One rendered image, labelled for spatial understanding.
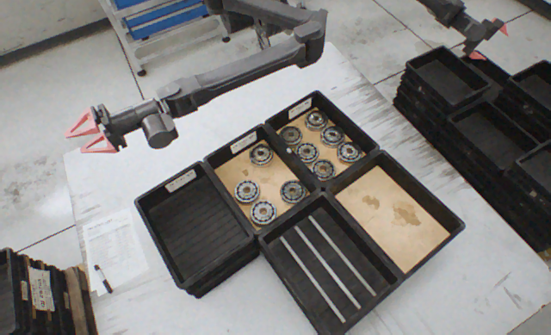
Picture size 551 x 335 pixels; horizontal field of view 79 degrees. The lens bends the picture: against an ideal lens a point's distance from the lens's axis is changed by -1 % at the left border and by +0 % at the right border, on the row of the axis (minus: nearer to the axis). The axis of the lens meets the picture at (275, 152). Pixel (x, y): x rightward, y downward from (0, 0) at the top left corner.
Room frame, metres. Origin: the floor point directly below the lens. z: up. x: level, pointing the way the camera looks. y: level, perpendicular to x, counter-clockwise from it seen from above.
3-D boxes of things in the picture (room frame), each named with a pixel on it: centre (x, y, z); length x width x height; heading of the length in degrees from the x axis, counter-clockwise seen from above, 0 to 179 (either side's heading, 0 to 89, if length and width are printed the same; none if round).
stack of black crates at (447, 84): (1.33, -1.06, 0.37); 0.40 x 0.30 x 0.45; 22
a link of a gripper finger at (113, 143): (0.49, 0.41, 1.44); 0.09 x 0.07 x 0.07; 113
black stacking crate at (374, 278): (0.29, -0.13, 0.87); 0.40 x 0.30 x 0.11; 29
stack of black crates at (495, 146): (0.96, -1.21, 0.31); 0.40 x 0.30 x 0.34; 22
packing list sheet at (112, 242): (0.49, 0.73, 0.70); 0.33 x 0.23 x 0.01; 22
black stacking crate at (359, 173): (0.43, -0.39, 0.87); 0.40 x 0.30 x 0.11; 29
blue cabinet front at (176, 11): (2.48, 0.70, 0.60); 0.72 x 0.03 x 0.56; 112
